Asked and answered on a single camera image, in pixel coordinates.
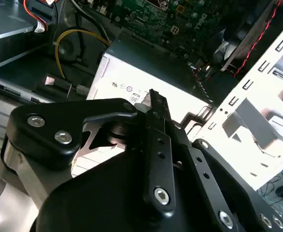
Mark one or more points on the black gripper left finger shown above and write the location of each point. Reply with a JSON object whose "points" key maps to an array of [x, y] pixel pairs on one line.
{"points": [[47, 116]]}

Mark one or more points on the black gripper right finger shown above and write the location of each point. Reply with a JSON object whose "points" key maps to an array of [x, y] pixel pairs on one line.
{"points": [[228, 178]]}

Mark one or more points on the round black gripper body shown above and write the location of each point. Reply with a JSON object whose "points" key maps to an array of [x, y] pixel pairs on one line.
{"points": [[95, 205]]}

